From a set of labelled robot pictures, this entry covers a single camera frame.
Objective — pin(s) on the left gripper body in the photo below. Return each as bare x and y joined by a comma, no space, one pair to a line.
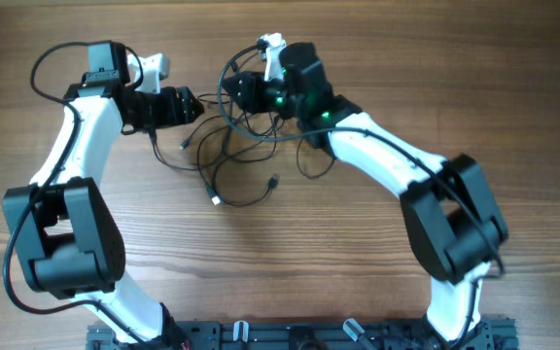
165,114

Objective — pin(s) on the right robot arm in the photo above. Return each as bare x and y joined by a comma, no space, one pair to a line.
453,222

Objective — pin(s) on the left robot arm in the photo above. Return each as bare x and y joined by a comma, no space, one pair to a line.
62,233

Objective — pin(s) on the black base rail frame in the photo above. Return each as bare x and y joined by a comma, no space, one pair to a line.
488,334

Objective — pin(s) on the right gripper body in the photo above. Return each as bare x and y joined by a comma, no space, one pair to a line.
264,97

